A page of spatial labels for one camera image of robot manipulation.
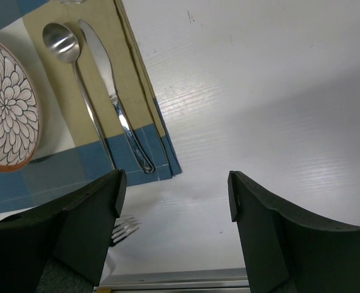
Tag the silver table knife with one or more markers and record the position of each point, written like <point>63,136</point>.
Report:
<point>104,67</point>

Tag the blue and tan placemat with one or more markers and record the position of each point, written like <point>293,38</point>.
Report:
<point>70,154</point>

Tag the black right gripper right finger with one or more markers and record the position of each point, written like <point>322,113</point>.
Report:
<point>287,248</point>

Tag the clear plastic cup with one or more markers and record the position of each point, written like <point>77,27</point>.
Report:
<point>69,1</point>

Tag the aluminium table edge rail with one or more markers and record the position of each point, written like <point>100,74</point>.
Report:
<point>217,280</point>

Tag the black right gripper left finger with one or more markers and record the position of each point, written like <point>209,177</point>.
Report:
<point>61,246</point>

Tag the silver spoon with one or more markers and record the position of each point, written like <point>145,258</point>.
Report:
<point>64,45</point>

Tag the flower pattern plate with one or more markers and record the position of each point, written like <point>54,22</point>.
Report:
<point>20,114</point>

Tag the silver fork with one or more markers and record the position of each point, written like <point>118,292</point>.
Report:
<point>123,228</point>

